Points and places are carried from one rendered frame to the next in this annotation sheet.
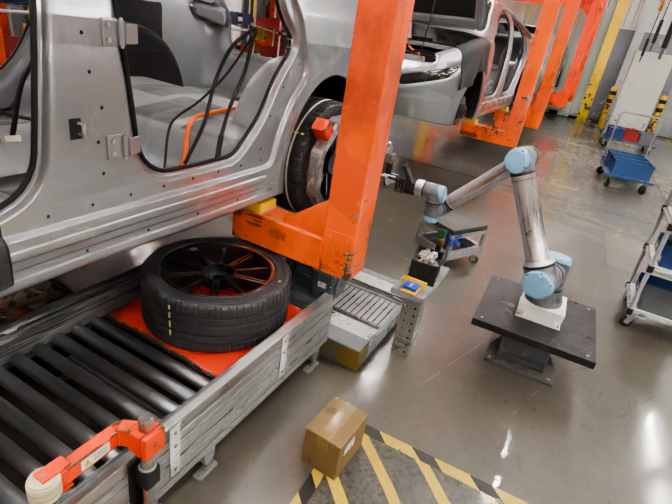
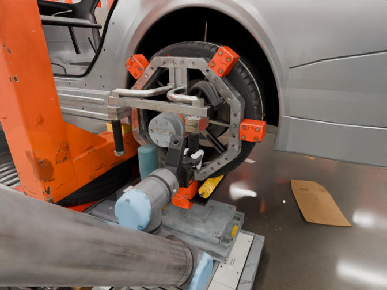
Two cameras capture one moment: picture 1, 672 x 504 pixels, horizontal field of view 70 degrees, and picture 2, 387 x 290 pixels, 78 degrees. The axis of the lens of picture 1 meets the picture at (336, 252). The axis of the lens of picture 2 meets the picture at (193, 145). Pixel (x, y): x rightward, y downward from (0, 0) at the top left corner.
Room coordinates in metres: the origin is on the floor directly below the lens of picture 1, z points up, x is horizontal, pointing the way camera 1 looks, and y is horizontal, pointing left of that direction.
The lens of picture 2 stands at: (2.67, -0.98, 1.17)
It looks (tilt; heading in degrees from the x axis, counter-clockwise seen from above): 23 degrees down; 91
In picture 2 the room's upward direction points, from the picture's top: straight up
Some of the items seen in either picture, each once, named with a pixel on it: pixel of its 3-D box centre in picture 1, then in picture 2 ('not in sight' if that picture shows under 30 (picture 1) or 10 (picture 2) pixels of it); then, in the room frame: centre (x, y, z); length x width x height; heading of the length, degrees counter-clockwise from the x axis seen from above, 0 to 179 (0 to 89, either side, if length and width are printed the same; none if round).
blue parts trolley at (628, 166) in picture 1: (632, 151); not in sight; (7.07, -3.97, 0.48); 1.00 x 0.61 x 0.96; 161
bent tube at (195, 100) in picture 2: not in sight; (189, 85); (2.65, -0.09, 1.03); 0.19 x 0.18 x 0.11; 65
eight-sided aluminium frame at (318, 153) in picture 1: (338, 164); (182, 120); (2.61, 0.06, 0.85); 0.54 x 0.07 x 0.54; 155
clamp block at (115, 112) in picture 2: not in sight; (120, 110); (2.37, -0.05, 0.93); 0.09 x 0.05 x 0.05; 65
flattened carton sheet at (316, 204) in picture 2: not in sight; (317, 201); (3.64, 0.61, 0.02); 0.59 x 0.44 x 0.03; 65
